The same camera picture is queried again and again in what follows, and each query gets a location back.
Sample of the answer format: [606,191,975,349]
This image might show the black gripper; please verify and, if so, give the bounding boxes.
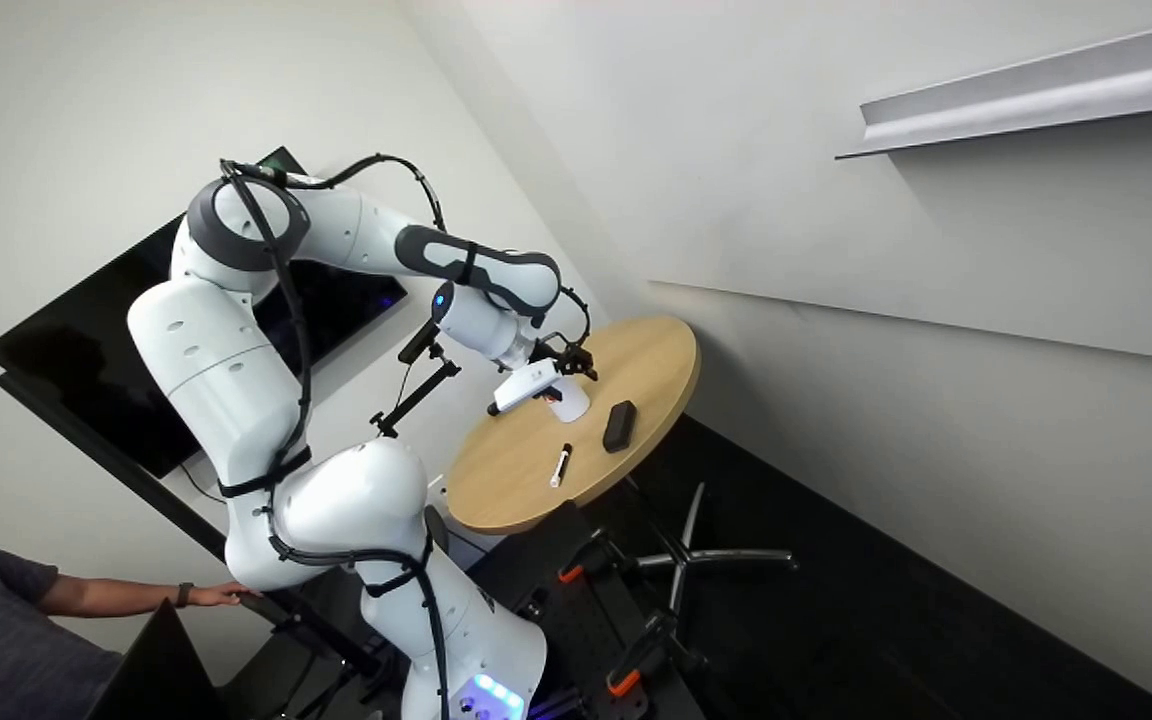
[524,327,606,390]

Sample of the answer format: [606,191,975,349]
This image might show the bare person forearm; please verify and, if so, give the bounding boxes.
[31,571,192,619]

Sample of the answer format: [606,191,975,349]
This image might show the hand with black wristband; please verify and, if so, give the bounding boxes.
[189,576,261,618]

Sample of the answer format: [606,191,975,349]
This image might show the black and white marker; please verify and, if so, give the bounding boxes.
[545,441,581,492]

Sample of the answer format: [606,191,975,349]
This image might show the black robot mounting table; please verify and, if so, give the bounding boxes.
[219,497,712,720]

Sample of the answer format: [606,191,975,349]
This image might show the silver star table base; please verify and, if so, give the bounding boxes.
[633,480,801,657]

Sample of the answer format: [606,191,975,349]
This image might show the black angular panel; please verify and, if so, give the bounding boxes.
[85,602,227,720]

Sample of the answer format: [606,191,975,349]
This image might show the silver whiteboard tray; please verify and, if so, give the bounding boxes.
[832,14,1152,166]

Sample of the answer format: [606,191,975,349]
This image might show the person in dark grey shirt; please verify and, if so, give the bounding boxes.
[0,534,119,720]

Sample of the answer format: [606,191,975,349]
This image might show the black stereo camera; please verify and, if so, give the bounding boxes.
[395,318,453,368]

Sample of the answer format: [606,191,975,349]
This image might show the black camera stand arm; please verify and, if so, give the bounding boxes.
[363,358,463,445]

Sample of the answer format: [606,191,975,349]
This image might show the black clamp with orange handle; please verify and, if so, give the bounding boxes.
[602,612,708,703]
[554,534,649,593]

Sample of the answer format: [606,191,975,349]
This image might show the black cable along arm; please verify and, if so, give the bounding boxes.
[211,150,602,720]

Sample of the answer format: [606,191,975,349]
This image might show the white wall whiteboard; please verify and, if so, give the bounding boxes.
[453,0,1152,374]

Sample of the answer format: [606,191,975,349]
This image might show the black long rail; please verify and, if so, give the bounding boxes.
[0,365,402,675]

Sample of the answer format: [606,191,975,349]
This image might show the large black wall screen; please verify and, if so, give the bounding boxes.
[0,146,411,483]

